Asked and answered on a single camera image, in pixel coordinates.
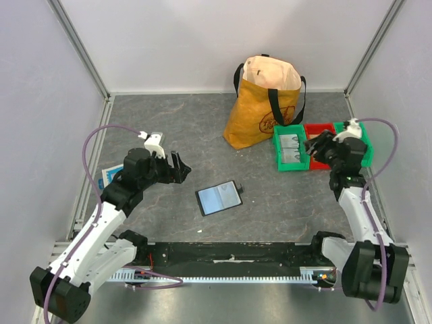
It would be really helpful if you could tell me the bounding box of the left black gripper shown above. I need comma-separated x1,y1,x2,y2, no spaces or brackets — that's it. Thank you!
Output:
139,151,190,190

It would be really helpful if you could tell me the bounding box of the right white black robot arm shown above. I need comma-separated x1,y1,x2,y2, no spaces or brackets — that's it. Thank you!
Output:
304,130,409,305

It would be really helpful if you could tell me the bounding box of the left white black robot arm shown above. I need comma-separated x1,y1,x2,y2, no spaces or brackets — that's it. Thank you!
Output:
30,148,191,323

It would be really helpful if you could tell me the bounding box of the silver cards stack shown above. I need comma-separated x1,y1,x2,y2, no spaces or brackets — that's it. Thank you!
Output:
279,134,300,163

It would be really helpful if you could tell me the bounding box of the blue white card box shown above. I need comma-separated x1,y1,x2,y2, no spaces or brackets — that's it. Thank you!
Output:
98,164,123,190

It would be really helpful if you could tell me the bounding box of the red plastic bin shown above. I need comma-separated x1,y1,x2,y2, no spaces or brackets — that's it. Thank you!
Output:
304,123,335,170

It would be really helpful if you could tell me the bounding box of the left green plastic bin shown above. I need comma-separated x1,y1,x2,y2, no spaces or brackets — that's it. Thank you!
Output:
273,125,310,171

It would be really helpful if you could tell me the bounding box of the green plastic bin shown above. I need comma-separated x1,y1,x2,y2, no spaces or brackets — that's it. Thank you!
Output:
333,121,374,168
273,125,310,171

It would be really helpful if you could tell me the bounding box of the right green plastic bin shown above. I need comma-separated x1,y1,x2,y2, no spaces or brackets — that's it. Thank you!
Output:
333,121,374,168

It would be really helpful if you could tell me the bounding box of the yellow tote bag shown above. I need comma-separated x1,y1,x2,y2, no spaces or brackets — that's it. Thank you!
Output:
223,54,306,150

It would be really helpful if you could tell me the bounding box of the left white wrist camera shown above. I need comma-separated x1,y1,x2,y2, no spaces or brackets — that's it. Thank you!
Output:
138,131,166,159

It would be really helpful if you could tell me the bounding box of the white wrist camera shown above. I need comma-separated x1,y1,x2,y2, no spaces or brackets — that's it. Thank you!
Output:
138,131,166,159
333,118,362,142

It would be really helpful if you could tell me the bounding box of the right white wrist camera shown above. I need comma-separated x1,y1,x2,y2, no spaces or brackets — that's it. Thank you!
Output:
333,118,362,142

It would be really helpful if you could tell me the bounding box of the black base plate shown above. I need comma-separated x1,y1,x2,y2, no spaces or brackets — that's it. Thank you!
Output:
132,242,331,267

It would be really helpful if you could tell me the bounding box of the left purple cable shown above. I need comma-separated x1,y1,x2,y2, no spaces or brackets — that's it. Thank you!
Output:
43,124,184,324

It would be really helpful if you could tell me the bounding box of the slotted cable duct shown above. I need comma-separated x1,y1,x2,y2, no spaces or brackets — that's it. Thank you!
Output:
107,267,336,284

